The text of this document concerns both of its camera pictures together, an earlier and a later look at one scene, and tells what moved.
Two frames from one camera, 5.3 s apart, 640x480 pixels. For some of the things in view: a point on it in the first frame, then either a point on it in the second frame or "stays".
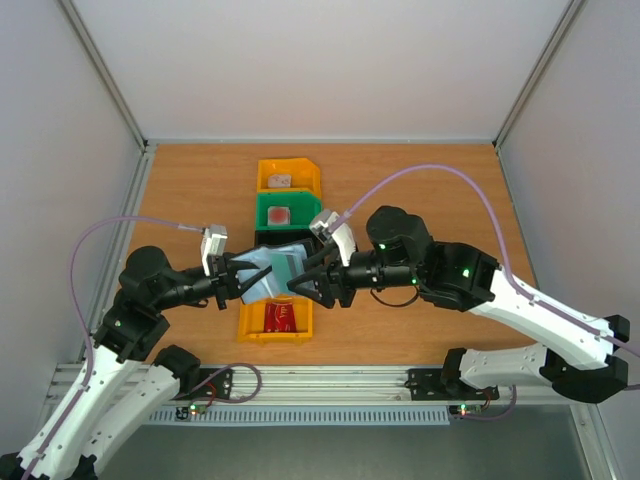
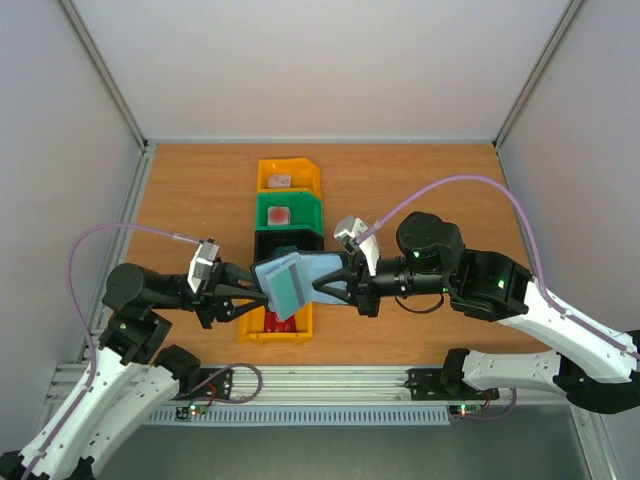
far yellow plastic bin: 304,174 stays
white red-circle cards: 278,216 stays
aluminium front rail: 349,386 stays
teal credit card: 285,267 -> 286,291
